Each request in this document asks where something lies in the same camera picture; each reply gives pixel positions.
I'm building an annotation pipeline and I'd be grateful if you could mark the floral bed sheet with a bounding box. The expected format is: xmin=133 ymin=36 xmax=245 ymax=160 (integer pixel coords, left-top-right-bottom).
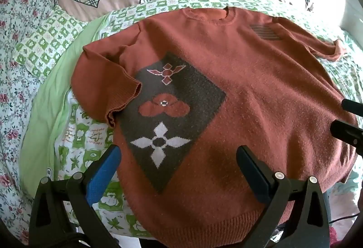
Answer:
xmin=0 ymin=0 xmax=73 ymax=238

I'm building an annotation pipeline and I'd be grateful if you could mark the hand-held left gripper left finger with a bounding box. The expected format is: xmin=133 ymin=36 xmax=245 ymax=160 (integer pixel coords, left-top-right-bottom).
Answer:
xmin=28 ymin=144 xmax=122 ymax=248

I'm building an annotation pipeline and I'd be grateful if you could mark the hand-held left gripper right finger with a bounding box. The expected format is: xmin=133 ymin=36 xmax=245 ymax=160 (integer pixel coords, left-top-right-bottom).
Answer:
xmin=236 ymin=145 xmax=331 ymax=248

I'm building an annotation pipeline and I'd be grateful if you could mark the thin black cable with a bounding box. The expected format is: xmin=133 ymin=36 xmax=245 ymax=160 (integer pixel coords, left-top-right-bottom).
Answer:
xmin=330 ymin=213 xmax=361 ymax=224

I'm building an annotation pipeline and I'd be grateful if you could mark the green checkered blanket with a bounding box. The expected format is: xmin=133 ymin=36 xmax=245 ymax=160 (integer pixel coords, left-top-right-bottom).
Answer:
xmin=54 ymin=0 xmax=363 ymax=238

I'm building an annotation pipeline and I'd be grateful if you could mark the light green sheet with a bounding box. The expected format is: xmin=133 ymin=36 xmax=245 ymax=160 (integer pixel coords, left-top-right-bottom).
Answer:
xmin=20 ymin=21 xmax=114 ymax=197

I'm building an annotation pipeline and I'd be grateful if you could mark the green checkered pillow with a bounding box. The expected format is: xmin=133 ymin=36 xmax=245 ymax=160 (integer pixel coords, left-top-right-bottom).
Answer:
xmin=12 ymin=6 xmax=86 ymax=85

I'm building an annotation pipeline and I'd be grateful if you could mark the rust knit sweater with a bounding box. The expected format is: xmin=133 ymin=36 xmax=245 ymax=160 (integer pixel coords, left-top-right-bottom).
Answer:
xmin=71 ymin=6 xmax=358 ymax=248

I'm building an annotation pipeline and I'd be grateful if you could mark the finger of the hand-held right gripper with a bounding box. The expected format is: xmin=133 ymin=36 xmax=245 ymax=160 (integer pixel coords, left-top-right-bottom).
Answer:
xmin=341 ymin=99 xmax=363 ymax=117
xmin=330 ymin=120 xmax=363 ymax=153

